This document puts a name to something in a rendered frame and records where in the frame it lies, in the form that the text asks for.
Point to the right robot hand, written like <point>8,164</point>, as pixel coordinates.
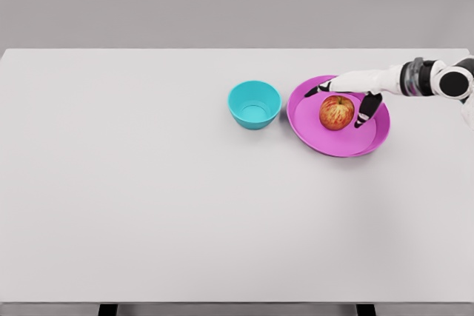
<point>352,82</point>

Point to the red yellow apple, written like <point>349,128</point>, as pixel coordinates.
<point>336,112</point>

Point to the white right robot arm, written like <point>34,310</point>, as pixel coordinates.
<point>426,77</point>

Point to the pink plate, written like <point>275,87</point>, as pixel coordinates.
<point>333,138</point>

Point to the blue bowl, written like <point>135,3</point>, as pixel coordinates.
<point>254,104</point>

